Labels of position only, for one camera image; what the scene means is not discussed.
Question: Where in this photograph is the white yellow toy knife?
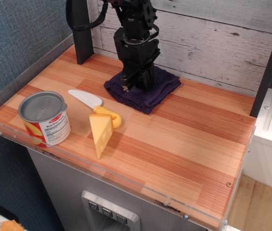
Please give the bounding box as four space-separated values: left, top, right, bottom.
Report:
68 90 122 128

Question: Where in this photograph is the white toy sink unit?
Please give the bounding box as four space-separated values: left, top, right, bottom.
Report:
243 89 272 187

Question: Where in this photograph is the dark blue cloth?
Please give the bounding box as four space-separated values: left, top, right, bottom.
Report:
104 66 182 115

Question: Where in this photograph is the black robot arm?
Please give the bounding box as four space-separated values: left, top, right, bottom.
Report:
108 0 160 92

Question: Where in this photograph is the clear acrylic table guard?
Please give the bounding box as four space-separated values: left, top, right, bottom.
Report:
0 47 256 231

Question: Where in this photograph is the silver toy fridge cabinet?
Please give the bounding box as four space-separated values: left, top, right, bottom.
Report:
28 149 204 231

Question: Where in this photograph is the orange object bottom left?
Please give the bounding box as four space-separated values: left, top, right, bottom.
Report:
0 220 25 231

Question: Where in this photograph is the silver dispenser button panel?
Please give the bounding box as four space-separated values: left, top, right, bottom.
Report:
81 190 141 231

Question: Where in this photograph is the black braided cable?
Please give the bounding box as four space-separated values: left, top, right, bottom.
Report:
72 1 109 31

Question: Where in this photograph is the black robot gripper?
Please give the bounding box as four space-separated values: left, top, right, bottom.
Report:
114 27 161 91

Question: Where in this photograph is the black vertical post left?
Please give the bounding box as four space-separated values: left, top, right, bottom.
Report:
66 0 94 64

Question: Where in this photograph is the yellow toy cheese wedge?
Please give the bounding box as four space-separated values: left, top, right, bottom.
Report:
89 114 113 159

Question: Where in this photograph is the toy tin can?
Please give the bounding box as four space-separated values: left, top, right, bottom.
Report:
18 91 71 147

